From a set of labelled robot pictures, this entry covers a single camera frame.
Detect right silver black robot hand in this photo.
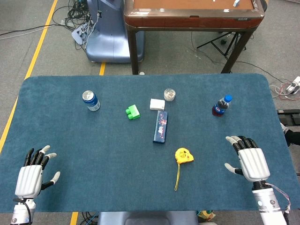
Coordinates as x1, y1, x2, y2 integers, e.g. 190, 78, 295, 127
224, 135, 271, 182

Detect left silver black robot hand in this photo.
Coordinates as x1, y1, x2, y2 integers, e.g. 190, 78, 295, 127
14, 145, 61, 199

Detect yellow tape measure with strap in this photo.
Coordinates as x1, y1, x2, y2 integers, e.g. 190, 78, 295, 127
174, 147, 195, 191

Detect black shoe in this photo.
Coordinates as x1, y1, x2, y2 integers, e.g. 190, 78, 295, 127
281, 122, 300, 147

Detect black flat floor box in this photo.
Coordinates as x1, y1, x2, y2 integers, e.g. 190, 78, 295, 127
276, 109, 300, 125

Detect cola bottle with blue cap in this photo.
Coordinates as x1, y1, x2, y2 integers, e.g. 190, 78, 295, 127
211, 94, 233, 117

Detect yellow toy under table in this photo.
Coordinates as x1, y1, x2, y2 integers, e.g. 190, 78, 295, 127
198, 210, 215, 221

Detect blue felt table mat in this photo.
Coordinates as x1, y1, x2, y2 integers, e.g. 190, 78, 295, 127
0, 73, 296, 213

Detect blue soda can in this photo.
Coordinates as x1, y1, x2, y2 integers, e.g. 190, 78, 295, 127
82, 90, 101, 112

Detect long dark blue box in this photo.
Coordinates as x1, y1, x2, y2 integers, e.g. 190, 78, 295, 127
152, 110, 169, 143

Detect clear round lidded container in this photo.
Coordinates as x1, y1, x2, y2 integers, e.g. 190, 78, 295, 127
163, 88, 176, 102

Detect small white box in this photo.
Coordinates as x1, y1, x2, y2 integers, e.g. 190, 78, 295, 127
149, 98, 166, 112

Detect grey blue robot torso base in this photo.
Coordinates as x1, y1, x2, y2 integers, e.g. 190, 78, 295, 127
97, 210, 199, 225

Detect black tripod stand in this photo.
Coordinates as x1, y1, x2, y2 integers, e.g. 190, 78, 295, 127
196, 31, 247, 59

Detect green toy brick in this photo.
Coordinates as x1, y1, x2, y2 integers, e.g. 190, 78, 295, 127
125, 105, 141, 120

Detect white power strip with plugs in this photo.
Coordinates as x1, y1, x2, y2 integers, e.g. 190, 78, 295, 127
71, 23, 94, 45

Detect brown mahjong table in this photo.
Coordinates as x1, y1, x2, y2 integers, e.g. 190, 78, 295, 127
123, 0, 265, 75

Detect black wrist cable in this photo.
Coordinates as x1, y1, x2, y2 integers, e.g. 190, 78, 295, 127
13, 198, 33, 225

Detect thin pink wrist wire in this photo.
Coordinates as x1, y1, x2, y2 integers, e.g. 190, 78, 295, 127
266, 183, 292, 210

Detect white power strip red wires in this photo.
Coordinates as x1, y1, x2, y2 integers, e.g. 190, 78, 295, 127
269, 76, 300, 101

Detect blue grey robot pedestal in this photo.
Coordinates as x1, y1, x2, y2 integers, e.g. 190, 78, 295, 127
85, 0, 145, 63

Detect black floor cable bundle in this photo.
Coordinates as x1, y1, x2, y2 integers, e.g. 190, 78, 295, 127
52, 0, 94, 51

